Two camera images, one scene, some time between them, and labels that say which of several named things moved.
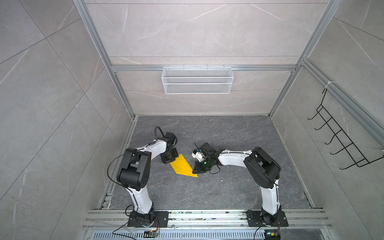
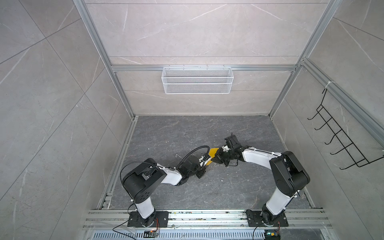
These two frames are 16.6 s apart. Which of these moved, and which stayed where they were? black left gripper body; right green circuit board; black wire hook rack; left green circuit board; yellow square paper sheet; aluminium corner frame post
Moved: yellow square paper sheet; black left gripper body
Stayed: aluminium corner frame post; right green circuit board; left green circuit board; black wire hook rack
